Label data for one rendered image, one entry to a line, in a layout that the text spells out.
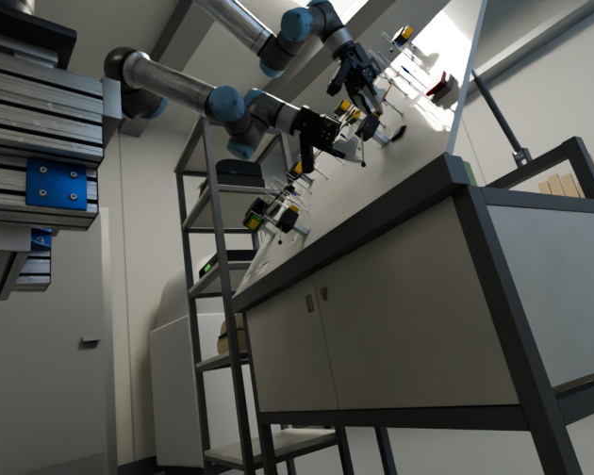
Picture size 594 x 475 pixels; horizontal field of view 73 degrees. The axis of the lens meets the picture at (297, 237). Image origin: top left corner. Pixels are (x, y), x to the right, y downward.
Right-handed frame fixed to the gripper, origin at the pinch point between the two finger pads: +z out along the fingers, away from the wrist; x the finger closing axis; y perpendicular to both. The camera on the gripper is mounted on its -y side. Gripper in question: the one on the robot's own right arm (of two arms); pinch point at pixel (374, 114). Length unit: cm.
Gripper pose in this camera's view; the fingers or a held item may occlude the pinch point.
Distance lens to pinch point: 121.9
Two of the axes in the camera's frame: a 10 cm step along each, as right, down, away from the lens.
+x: -3.8, 1.7, 9.1
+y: 7.6, -5.1, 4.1
